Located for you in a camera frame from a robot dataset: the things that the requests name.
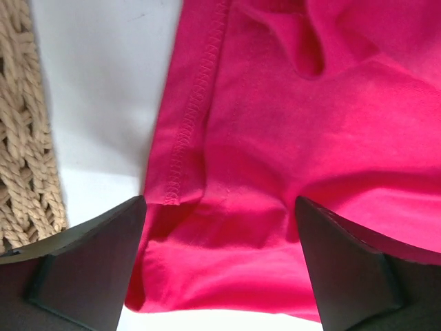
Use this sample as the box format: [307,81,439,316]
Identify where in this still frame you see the pink t shirt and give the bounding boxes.
[125,1,440,321]

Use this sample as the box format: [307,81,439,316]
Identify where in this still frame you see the wicker basket with liner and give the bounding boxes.
[1,1,68,253]

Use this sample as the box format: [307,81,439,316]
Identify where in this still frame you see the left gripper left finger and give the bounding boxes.
[1,196,146,331]

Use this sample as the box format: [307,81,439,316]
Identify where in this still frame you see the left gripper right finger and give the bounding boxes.
[295,197,440,330]

